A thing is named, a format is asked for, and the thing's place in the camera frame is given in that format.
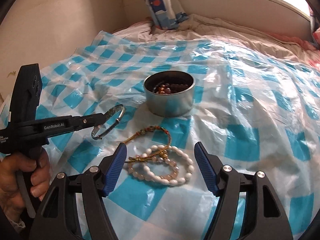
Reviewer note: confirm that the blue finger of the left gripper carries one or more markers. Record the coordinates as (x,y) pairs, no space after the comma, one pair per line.
(77,123)

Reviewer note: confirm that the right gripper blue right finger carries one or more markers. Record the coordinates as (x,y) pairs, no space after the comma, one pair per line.
(207,171)

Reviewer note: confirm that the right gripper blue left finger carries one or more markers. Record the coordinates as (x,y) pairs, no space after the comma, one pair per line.
(111,167)

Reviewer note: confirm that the silver metal bangle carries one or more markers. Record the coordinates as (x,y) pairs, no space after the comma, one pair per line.
(112,118)

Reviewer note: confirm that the brown bead jewelry in tin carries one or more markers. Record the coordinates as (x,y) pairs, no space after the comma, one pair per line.
(166,88)

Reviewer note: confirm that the person's left hand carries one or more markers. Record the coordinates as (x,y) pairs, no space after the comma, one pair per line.
(20,175)

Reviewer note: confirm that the blue white checkered plastic sheet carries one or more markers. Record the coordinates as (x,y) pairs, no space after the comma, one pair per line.
(253,111)

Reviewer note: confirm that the round silver metal tin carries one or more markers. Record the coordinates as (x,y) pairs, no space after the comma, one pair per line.
(172,105)

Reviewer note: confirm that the blue cartoon print pillow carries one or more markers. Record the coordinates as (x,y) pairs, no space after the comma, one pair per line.
(166,14)

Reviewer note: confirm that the pink white checkered cloth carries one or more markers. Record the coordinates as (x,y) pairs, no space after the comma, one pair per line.
(314,25)

